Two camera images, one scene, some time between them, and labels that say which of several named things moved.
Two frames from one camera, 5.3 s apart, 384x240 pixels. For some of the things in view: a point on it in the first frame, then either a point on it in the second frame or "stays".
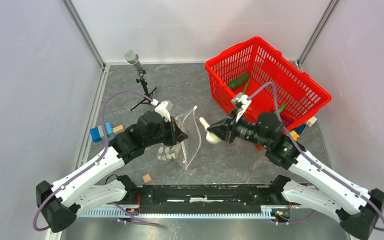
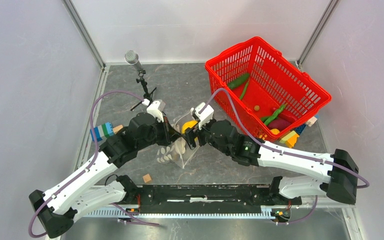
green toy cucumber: (240, 80) stays
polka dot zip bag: (182, 154) stays
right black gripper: (221, 129) to (191, 133)
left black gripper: (176, 135) stays
